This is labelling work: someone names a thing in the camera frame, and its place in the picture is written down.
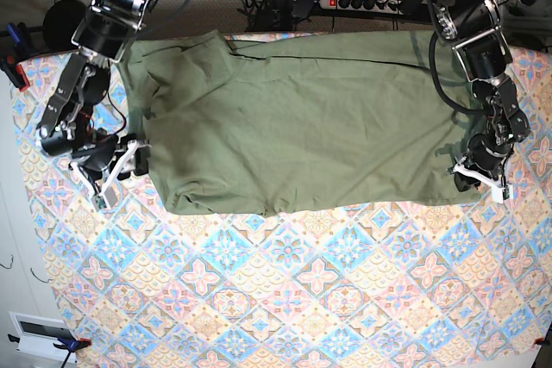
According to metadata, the white wall outlet box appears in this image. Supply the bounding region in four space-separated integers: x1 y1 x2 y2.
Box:
8 311 73 362

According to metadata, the blue clamp bottom left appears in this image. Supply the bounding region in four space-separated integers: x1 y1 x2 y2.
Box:
8 334 91 367

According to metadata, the patterned tablecloth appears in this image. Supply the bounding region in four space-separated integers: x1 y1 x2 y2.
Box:
10 48 551 367

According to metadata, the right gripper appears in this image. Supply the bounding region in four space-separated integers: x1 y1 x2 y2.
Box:
71 137 150 183

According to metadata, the green t-shirt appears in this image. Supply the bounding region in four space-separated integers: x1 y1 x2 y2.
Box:
118 31 480 217

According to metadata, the white power strip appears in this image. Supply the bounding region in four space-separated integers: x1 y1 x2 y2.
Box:
318 0 402 15

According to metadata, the orange clamp bottom right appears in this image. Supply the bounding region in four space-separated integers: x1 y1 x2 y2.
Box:
534 338 551 346

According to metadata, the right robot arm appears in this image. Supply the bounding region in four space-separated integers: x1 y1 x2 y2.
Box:
36 0 158 182

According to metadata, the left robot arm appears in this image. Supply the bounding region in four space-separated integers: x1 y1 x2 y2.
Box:
426 0 530 203

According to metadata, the black round stool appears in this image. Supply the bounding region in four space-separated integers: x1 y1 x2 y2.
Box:
42 0 86 52

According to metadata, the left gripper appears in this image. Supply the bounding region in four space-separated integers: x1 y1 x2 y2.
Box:
454 134 513 192

